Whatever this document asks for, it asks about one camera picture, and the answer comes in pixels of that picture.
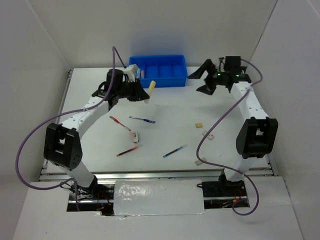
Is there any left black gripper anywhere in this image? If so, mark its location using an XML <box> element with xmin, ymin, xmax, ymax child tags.
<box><xmin>116</xmin><ymin>78</ymin><xmax>150</xmax><ymax>102</ymax></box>

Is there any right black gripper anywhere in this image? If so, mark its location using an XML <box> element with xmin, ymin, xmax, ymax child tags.
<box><xmin>187</xmin><ymin>59</ymin><xmax>229</xmax><ymax>96</ymax></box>

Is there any red pen with clear cap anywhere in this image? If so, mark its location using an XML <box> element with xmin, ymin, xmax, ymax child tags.
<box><xmin>109</xmin><ymin>116</ymin><xmax>132</xmax><ymax>132</ymax></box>

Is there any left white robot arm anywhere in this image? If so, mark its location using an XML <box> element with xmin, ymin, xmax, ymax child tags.
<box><xmin>43</xmin><ymin>64</ymin><xmax>150</xmax><ymax>200</ymax></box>

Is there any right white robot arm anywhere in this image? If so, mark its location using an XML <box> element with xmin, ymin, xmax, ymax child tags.
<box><xmin>188</xmin><ymin>56</ymin><xmax>279</xmax><ymax>196</ymax></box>

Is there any blue ballpoint pen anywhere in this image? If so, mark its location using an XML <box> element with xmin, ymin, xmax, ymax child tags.
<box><xmin>129</xmin><ymin>116</ymin><xmax>156</xmax><ymax>124</ymax></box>

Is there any blue divided plastic bin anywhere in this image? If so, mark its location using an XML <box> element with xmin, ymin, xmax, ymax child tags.
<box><xmin>129</xmin><ymin>54</ymin><xmax>188</xmax><ymax>89</ymax></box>

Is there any pink white eraser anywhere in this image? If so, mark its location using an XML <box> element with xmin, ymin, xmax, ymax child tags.
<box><xmin>130</xmin><ymin>131</ymin><xmax>139</xmax><ymax>144</ymax></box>

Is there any small tan eraser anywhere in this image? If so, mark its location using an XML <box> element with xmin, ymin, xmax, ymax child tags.
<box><xmin>195</xmin><ymin>123</ymin><xmax>203</xmax><ymax>128</ymax></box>

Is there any white red eraser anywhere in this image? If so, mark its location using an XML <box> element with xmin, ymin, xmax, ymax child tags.
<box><xmin>202</xmin><ymin>130</ymin><xmax>215</xmax><ymax>140</ymax></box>

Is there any red refill pen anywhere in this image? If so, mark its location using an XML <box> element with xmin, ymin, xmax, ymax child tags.
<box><xmin>116</xmin><ymin>144</ymin><xmax>142</xmax><ymax>157</ymax></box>

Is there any blue refill pen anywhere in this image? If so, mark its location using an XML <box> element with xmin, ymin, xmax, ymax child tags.
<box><xmin>162</xmin><ymin>144</ymin><xmax>188</xmax><ymax>158</ymax></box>

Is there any grey white eraser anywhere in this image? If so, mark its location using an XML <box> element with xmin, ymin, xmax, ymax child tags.
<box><xmin>194</xmin><ymin>157</ymin><xmax>207</xmax><ymax>166</ymax></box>

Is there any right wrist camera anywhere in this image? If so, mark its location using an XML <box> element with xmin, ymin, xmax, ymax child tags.
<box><xmin>218</xmin><ymin>57</ymin><xmax>226</xmax><ymax>72</ymax></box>

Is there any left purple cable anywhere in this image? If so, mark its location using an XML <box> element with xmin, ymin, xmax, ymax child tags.
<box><xmin>15</xmin><ymin>46</ymin><xmax>127</xmax><ymax>212</ymax></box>

